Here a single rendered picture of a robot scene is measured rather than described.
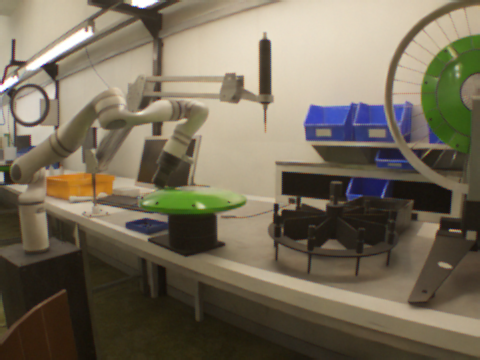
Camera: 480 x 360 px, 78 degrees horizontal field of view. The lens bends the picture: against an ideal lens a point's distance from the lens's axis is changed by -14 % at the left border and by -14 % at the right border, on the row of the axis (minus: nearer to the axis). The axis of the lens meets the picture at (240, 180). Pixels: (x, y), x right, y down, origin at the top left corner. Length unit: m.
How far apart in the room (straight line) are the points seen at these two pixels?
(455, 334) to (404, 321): 0.09
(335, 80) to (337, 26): 0.27
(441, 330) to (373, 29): 1.35
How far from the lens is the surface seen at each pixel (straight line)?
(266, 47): 1.00
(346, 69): 1.70
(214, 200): 0.87
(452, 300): 0.77
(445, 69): 0.97
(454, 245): 0.87
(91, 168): 1.46
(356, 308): 0.69
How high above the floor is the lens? 1.23
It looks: 7 degrees down
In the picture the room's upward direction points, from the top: straight up
